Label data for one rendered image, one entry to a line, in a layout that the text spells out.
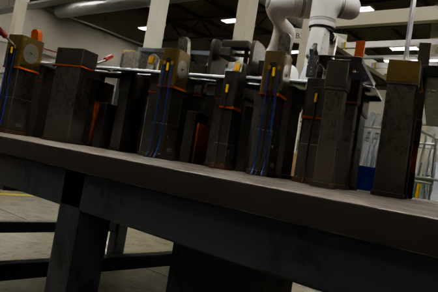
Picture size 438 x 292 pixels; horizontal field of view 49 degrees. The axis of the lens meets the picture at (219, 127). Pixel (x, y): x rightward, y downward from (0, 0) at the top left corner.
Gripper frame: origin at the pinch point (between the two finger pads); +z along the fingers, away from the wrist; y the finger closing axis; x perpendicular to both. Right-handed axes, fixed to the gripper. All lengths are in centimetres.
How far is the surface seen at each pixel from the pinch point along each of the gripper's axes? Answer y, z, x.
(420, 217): 92, 34, 37
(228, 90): 20.6, 10.0, -19.5
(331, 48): -15.6, -13.9, 0.4
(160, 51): -26, -12, -76
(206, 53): -27, -12, -54
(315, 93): 24.3, 9.4, 7.3
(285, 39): 18.2, -6.6, -5.2
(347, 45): -773, -229, -145
